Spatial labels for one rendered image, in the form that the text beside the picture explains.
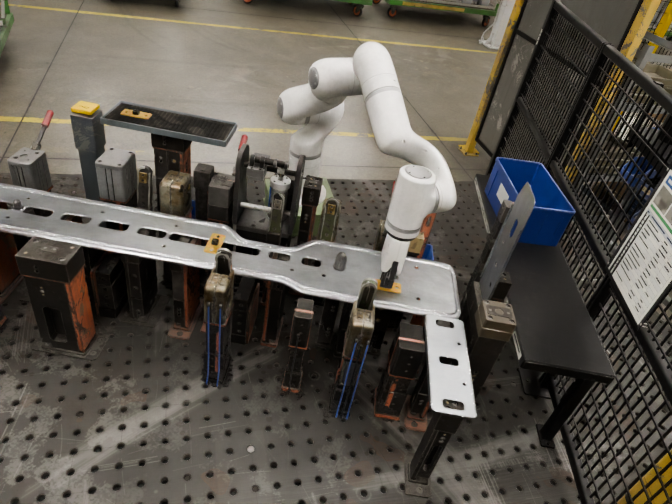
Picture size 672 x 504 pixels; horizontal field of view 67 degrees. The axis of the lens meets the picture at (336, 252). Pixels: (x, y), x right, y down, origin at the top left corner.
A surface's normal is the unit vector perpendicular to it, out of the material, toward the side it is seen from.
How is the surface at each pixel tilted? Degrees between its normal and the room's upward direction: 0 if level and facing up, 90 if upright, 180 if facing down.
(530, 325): 0
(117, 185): 90
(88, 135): 90
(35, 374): 0
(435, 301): 0
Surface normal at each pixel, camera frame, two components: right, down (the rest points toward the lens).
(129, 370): 0.16, -0.78
